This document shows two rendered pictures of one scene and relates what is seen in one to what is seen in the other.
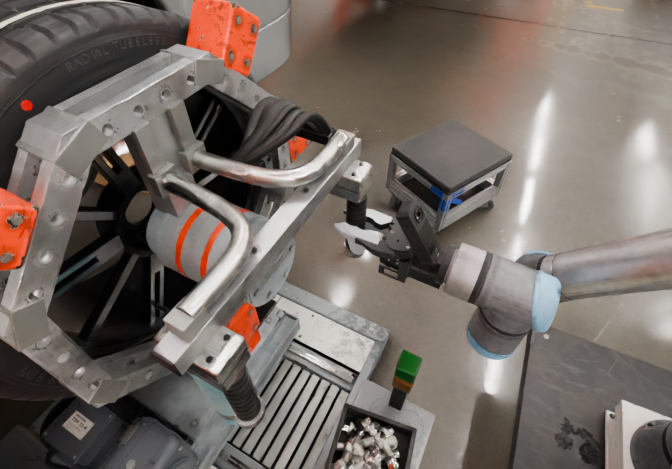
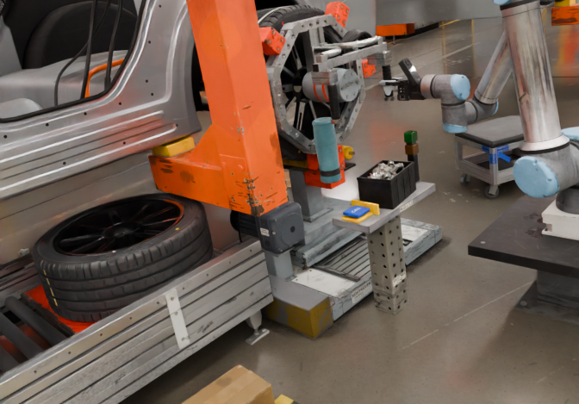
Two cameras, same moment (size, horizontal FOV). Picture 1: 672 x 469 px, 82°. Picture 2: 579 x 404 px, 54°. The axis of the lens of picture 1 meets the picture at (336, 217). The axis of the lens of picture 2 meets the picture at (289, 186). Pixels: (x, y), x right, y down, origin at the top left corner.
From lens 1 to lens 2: 1.89 m
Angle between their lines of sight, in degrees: 31
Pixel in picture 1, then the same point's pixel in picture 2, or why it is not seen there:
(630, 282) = (492, 70)
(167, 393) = not seen: hidden behind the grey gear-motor
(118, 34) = (305, 10)
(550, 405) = (526, 208)
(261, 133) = (347, 38)
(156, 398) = not seen: hidden behind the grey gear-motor
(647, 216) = not seen: outside the picture
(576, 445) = (536, 219)
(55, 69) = (289, 15)
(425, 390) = (465, 258)
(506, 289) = (441, 79)
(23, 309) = (277, 66)
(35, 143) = (286, 27)
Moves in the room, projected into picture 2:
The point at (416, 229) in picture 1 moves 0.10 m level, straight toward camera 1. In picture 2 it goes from (406, 65) to (395, 71)
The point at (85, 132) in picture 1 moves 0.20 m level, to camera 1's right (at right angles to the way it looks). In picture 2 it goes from (298, 24) to (348, 17)
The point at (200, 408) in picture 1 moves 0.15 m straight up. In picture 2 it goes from (308, 228) to (302, 197)
